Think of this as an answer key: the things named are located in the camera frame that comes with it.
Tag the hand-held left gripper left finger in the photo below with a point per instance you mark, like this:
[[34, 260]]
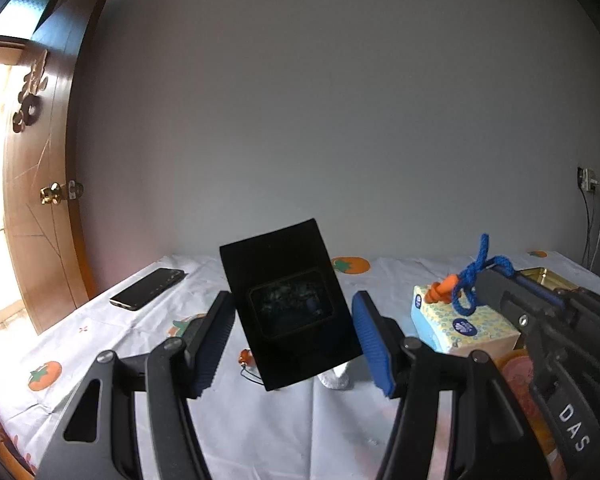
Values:
[[210, 347]]

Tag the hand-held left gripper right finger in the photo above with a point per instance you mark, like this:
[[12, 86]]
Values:
[[375, 347]]

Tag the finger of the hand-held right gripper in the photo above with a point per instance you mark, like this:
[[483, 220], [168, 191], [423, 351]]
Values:
[[560, 297], [505, 300]]

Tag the gold tin box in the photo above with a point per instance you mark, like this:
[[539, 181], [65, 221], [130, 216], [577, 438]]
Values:
[[545, 276]]

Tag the black velvet pouch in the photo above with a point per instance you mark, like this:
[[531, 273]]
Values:
[[280, 260]]

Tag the blue yellow tissue pack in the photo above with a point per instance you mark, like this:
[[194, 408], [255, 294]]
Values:
[[455, 340]]

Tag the tomato print tablecloth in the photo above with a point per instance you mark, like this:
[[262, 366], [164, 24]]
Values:
[[130, 340]]

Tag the black smartphone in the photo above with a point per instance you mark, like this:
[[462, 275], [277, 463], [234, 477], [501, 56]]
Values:
[[147, 287]]

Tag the wooden door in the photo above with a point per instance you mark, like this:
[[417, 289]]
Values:
[[45, 240]]

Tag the brass door knob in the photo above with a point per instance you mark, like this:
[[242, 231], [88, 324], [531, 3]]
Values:
[[52, 192]]

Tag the wooden door ornament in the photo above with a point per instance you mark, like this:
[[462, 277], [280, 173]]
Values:
[[27, 95]]

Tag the transom window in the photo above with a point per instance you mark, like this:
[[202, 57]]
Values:
[[25, 10]]

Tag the wall socket with plugs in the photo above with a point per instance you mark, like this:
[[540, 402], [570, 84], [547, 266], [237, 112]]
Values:
[[587, 177]]

